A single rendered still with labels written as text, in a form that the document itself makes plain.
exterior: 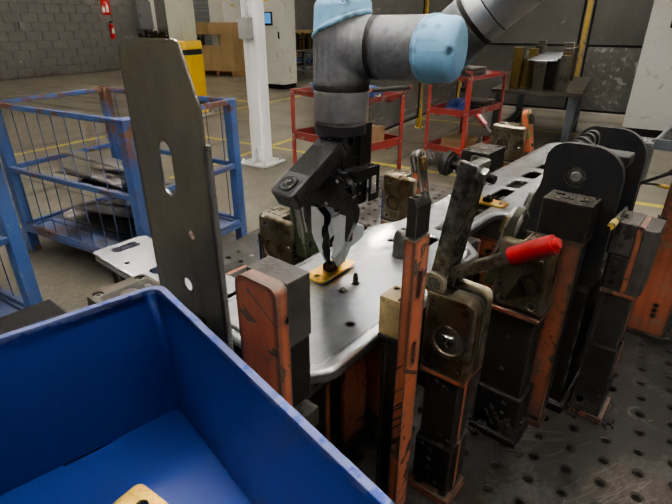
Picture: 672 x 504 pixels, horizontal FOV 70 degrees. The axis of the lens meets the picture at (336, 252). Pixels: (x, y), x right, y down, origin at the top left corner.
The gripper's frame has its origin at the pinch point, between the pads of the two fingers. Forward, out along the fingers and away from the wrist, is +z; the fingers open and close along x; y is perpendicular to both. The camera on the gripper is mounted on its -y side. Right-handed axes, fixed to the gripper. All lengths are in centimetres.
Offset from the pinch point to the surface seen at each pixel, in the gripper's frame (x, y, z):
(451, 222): -20.1, -2.0, -11.6
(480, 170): -22.3, -1.1, -18.0
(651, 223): -36.3, 33.1, -5.4
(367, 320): -12.3, -6.8, 2.7
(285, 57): 763, 745, 23
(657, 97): 48, 691, 40
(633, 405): -42, 40, 32
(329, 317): -8.0, -9.4, 2.8
